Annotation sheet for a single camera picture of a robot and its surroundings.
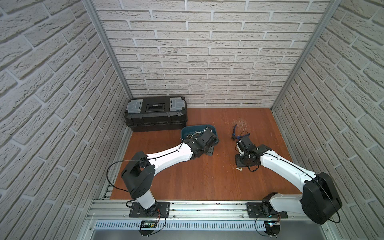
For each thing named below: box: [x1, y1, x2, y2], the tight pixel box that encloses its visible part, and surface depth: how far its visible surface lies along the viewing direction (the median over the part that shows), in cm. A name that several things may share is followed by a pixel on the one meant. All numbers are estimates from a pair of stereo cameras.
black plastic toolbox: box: [124, 96, 188, 132], surface depth 97 cm
